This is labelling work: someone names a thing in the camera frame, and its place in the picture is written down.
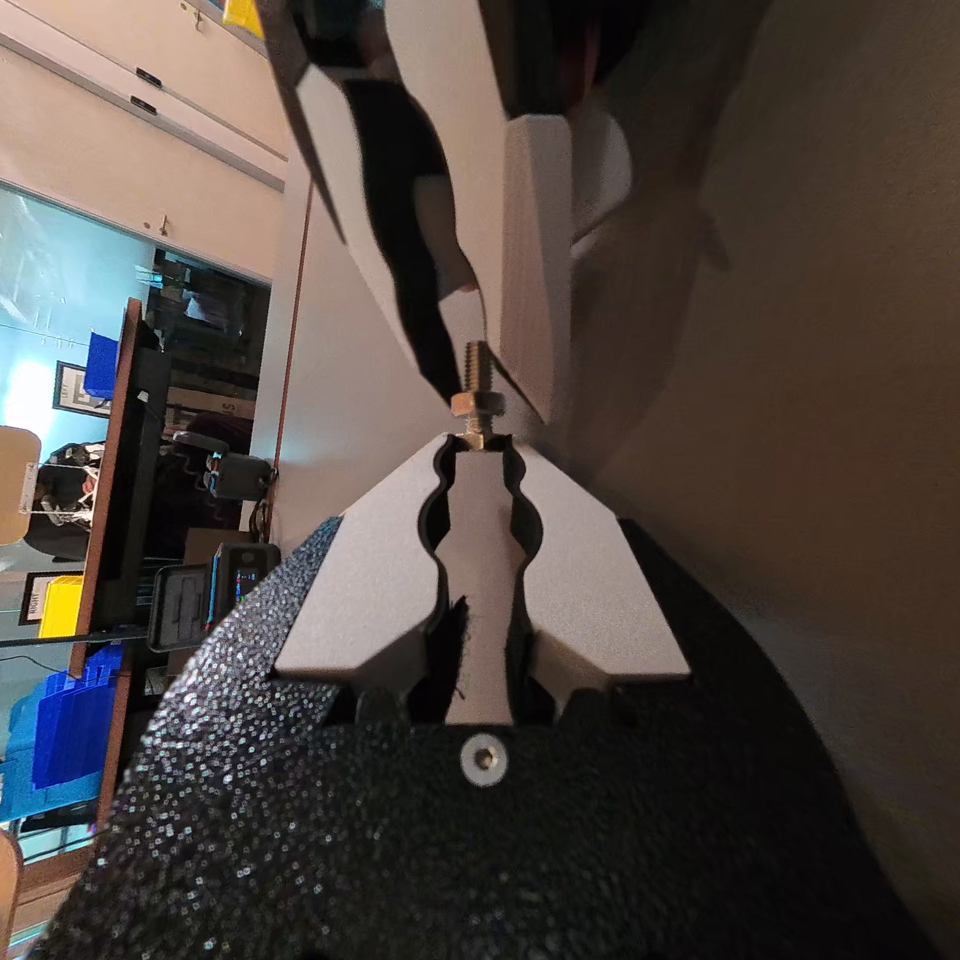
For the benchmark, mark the black battery pack with display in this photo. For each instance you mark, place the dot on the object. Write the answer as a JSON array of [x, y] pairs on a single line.
[[180, 607]]

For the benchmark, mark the dark monitor with wooden edge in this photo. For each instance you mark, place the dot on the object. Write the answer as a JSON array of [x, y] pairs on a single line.
[[127, 330]]

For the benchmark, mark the tan rounded board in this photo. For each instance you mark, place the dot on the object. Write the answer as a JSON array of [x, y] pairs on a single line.
[[15, 487]]

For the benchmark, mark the black blue charger device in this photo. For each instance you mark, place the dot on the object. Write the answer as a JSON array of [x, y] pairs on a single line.
[[240, 472]]

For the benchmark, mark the black framed sign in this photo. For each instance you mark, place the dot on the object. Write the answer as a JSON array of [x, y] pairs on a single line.
[[30, 596], [71, 386]]

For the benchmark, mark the stack of blue bins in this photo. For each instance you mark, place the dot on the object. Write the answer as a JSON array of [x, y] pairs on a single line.
[[60, 727]]

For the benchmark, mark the plain cardboard box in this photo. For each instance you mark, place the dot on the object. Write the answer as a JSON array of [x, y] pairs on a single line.
[[210, 544]]

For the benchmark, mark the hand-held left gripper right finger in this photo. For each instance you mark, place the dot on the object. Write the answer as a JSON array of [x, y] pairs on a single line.
[[600, 592]]

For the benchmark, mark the small yellow storage bin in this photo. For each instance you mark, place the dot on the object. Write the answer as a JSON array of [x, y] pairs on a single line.
[[60, 611]]

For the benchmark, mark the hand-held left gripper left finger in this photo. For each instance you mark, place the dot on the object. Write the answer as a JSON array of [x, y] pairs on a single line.
[[367, 585]]

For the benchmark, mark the yellow plastic bin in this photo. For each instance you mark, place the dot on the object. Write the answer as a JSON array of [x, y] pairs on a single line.
[[244, 15]]

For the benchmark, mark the glass window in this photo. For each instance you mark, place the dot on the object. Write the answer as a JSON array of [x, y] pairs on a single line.
[[45, 262]]

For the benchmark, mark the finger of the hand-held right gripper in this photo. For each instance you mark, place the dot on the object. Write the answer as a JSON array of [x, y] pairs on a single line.
[[480, 150], [341, 150]]

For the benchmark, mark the silver hex nut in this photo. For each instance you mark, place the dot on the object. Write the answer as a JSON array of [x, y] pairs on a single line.
[[478, 405]]

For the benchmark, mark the printed cardboard box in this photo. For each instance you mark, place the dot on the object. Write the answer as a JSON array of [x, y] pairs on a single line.
[[225, 405]]

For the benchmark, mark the blue storage bin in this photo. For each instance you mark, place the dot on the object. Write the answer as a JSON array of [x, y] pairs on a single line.
[[101, 367]]

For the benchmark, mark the silver hex bolt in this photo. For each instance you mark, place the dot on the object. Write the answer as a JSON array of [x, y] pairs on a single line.
[[477, 364]]

